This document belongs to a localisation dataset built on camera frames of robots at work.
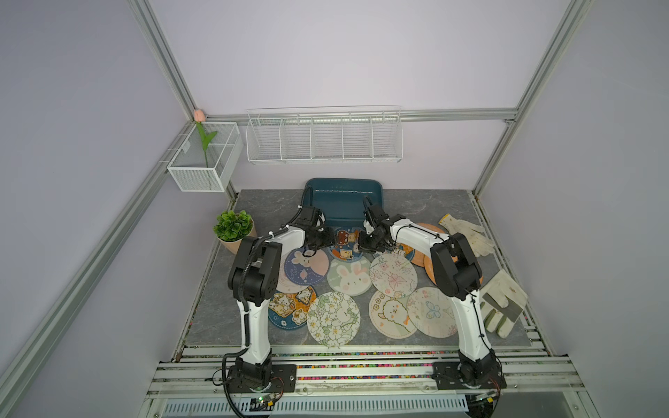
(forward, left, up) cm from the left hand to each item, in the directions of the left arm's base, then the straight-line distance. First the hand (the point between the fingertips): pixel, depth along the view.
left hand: (335, 240), depth 100 cm
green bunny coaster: (-14, -5, -4) cm, 16 cm away
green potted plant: (+1, +37, +11) cm, 38 cm away
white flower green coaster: (-29, +2, -3) cm, 29 cm away
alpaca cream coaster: (-29, -16, -3) cm, 34 cm away
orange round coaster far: (+7, -39, -3) cm, 40 cm away
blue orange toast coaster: (-25, +17, -4) cm, 30 cm away
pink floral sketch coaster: (-15, -20, -3) cm, 25 cm away
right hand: (-3, -8, -2) cm, 9 cm away
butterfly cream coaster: (-29, -31, -3) cm, 43 cm away
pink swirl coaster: (-15, +19, -4) cm, 25 cm away
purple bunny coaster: (-10, +11, -4) cm, 16 cm away
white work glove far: (-3, -59, -4) cm, 59 cm away
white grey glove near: (-27, -55, -3) cm, 62 cm away
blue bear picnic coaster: (-1, -4, -3) cm, 5 cm away
